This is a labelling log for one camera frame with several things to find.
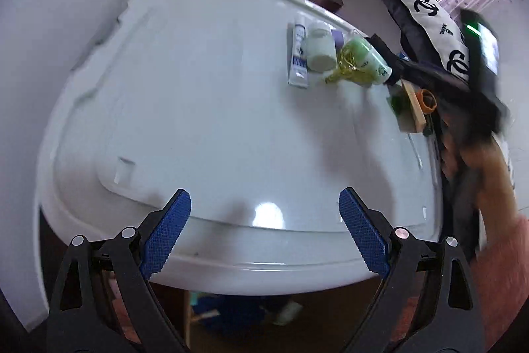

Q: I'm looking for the green white lotion bottle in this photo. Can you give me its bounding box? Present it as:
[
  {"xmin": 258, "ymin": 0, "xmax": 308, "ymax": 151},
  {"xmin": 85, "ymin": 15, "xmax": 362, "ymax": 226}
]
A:
[{"xmin": 274, "ymin": 300, "xmax": 303, "ymax": 326}]

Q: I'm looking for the green white cream bottle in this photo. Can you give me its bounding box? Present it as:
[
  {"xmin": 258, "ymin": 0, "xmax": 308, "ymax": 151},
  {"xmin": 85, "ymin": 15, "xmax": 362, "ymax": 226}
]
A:
[{"xmin": 344, "ymin": 36, "xmax": 392, "ymax": 86}]

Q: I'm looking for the yellow oil bottle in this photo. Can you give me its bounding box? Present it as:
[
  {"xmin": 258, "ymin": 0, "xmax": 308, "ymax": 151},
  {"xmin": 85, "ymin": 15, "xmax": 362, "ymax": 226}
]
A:
[{"xmin": 325, "ymin": 45, "xmax": 373, "ymax": 87}]

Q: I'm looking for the small white bottle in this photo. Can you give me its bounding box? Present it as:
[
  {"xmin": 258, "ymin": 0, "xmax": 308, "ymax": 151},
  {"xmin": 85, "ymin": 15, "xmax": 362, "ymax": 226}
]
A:
[{"xmin": 304, "ymin": 22, "xmax": 337, "ymax": 73}]

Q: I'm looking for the blue white ointment tube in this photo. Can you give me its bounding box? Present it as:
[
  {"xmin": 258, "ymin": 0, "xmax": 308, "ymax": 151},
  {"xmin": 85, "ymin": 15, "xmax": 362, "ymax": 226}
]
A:
[{"xmin": 288, "ymin": 14, "xmax": 308, "ymax": 89}]

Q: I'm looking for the right hand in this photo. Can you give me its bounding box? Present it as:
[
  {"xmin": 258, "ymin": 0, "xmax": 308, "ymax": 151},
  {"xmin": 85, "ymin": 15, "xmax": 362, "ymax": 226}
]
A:
[{"xmin": 460, "ymin": 138, "xmax": 519, "ymax": 244}]

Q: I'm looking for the orange snack box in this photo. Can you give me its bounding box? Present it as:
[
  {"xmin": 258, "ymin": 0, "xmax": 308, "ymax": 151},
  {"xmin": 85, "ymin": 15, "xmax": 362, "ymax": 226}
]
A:
[{"xmin": 401, "ymin": 80, "xmax": 427, "ymax": 133}]

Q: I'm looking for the black white logo blanket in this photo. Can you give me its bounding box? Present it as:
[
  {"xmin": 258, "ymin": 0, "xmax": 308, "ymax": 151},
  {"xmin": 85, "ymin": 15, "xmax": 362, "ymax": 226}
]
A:
[{"xmin": 381, "ymin": 0, "xmax": 468, "ymax": 70}]

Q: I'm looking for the cotton swab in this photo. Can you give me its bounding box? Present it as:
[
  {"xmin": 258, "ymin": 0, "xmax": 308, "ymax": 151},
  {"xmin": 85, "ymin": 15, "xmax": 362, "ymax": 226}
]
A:
[{"xmin": 408, "ymin": 133, "xmax": 423, "ymax": 170}]

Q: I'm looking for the cardboard box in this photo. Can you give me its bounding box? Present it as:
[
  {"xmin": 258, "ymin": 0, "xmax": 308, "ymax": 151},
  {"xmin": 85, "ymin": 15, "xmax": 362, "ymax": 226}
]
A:
[{"xmin": 190, "ymin": 277, "xmax": 380, "ymax": 352}]

